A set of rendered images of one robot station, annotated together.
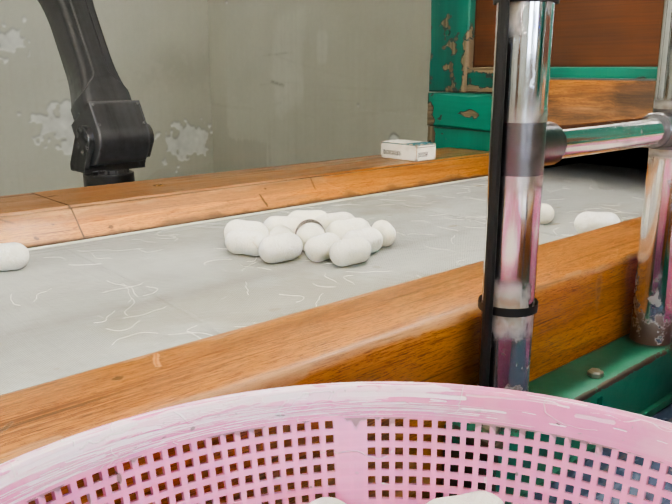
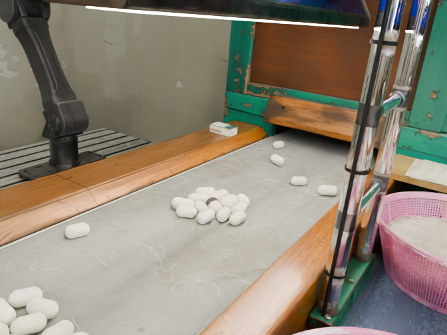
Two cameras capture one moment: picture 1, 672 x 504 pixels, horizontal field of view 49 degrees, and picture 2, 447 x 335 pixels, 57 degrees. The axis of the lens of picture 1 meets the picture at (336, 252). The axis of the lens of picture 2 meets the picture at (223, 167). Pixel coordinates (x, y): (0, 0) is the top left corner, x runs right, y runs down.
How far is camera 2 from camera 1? 25 cm
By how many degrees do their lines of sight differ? 17
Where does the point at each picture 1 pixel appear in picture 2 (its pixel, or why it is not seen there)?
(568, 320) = not seen: hidden behind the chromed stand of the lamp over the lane
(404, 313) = (298, 277)
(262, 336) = (256, 298)
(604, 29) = (316, 76)
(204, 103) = (60, 48)
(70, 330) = (146, 283)
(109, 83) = (65, 90)
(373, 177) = (213, 149)
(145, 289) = (158, 248)
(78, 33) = (46, 61)
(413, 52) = (191, 36)
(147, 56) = not seen: hidden behind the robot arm
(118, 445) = not seen: outside the picture
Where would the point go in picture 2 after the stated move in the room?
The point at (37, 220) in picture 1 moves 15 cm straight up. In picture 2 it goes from (75, 199) to (70, 103)
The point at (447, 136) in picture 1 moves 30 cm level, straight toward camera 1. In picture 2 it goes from (235, 113) to (251, 147)
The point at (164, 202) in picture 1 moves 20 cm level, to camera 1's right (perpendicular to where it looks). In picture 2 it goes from (128, 179) to (237, 177)
